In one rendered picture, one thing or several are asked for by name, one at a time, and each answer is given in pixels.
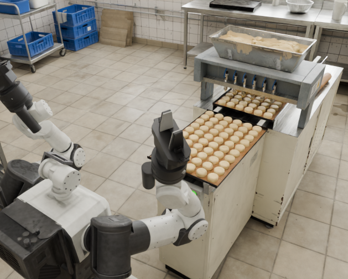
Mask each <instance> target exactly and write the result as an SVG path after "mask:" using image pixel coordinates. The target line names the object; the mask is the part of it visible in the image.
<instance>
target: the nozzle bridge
mask: <svg viewBox="0 0 348 279"><path fill-rule="evenodd" d="M325 67H326V65H325V64H319V63H314V62H311V61H305V60H303V61H302V62H301V64H300V65H299V66H298V67H297V68H296V69H295V70H294V71H293V72H292V73H288V72H285V71H280V70H275V69H270V68H265V67H262V66H257V65H252V64H248V63H243V62H239V61H234V60H230V59H225V58H220V57H219V55H218V53H217V51H216V49H215V47H214V46H213V47H212V48H210V49H208V50H206V51H205V52H203V53H201V54H199V55H198V56H196V57H195V58H194V81H197V82H201V95H200V99H201V100H204V101H206V100H207V99H208V98H209V97H211V96H212V95H213V92H214V84H217V85H221V86H225V87H229V88H232V89H236V90H240V91H244V92H248V93H251V94H255V95H259V96H263V97H267V98H270V99H274V100H278V101H283V102H286V103H289V104H294V105H296V108H298V109H301V112H300V116H299V121H298V125H297V128H301V129H304V128H305V126H306V125H307V123H308V122H309V119H310V115H311V111H312V108H313V103H314V99H315V95H316V94H317V92H318V91H319V90H320V87H321V82H322V79H323V76H324V71H325ZM226 68H227V70H226ZM225 70H226V71H228V81H225V78H224V72H225ZM235 71H236V73H237V83H236V84H234V83H233V82H234V81H233V75H234V72H235ZM245 73H246V74H245ZM244 74H245V75H247V83H246V86H243V82H242V79H243V76H244ZM255 75H256V76H255ZM254 76H255V77H256V80H257V82H256V88H255V89H253V88H252V80H253V78H254ZM265 77H266V79H265V80H266V90H265V91H262V83H263V80H264V78H265ZM275 80H277V81H276V83H277V84H276V86H277V88H276V93H275V94H273V93H272V86H273V84H274V82H275Z"/></svg>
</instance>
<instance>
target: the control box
mask: <svg viewBox="0 0 348 279"><path fill-rule="evenodd" d="M182 180H183V179H182ZM183 181H184V182H185V183H186V184H187V185H188V186H189V188H190V189H191V191H194V192H195V193H196V196H197V197H198V198H199V200H200V202H201V206H202V208H203V203H204V189H203V188H202V187H200V186H197V185H195V184H193V183H190V182H188V181H185V180H183Z"/></svg>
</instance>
